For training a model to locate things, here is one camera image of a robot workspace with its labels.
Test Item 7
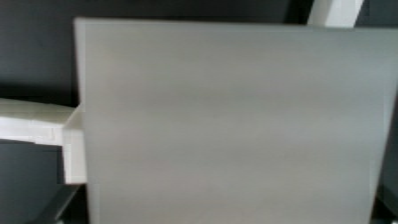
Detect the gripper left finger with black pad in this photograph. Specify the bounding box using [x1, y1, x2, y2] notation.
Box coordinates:
[35, 185, 79, 224]

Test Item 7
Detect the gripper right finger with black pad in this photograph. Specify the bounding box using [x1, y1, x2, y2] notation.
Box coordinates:
[371, 198, 398, 224]

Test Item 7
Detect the white cabinet top block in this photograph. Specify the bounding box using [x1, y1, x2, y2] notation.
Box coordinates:
[74, 18, 398, 224]

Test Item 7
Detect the white U-shaped boundary fence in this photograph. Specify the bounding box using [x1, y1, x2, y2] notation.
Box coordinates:
[0, 0, 363, 185]

